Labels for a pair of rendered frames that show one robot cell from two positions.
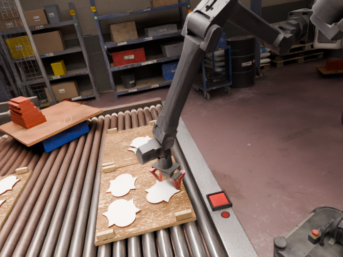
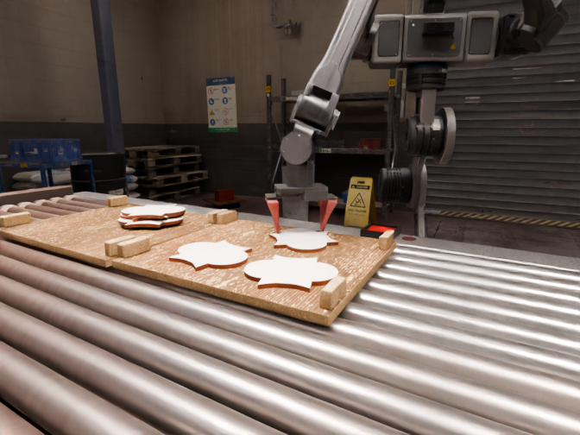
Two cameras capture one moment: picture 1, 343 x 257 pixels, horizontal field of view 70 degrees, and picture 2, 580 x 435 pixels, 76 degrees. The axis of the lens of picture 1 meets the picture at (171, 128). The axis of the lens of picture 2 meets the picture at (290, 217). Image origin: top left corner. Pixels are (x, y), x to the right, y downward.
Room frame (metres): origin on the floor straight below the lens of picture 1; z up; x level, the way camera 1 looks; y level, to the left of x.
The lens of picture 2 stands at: (0.38, 0.67, 1.16)
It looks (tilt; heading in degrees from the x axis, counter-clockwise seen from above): 13 degrees down; 306
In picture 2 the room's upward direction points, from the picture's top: straight up
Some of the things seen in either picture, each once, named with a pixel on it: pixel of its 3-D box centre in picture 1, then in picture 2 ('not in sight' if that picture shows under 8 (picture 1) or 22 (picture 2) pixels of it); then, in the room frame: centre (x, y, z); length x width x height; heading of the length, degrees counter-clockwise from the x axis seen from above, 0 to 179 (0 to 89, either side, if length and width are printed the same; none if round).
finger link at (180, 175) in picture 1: (174, 178); (316, 210); (0.78, 0.02, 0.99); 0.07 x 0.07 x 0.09; 46
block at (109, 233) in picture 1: (105, 234); (334, 292); (0.59, 0.27, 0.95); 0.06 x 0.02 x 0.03; 97
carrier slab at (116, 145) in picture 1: (135, 144); (119, 226); (1.22, 0.21, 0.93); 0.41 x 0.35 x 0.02; 6
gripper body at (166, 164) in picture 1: (164, 160); (300, 176); (0.80, 0.05, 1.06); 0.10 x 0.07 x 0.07; 46
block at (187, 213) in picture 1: (183, 214); (387, 239); (0.63, 0.01, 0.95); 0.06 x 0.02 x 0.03; 97
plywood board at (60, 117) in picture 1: (50, 119); not in sight; (1.56, 0.79, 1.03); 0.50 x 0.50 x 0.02; 46
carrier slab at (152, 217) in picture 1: (141, 192); (264, 254); (0.80, 0.16, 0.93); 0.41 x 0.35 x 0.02; 7
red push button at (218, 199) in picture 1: (218, 200); (381, 231); (0.70, -0.13, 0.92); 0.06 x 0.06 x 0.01; 6
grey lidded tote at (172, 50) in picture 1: (173, 48); not in sight; (5.46, -0.31, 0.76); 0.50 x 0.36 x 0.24; 106
